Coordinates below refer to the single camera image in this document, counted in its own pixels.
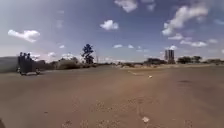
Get tall dark tree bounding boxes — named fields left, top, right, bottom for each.
left=81, top=43, right=95, bottom=65

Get low dark building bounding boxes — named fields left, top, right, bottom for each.
left=143, top=58, right=168, bottom=66

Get row of bushes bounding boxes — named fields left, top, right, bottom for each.
left=34, top=57, right=116, bottom=71

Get tall grey building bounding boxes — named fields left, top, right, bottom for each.
left=164, top=49, right=176, bottom=65

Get row of distant trees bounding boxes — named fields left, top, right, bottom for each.
left=176, top=55, right=224, bottom=65

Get dark vehicle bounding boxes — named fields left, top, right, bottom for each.
left=16, top=51, right=42, bottom=76

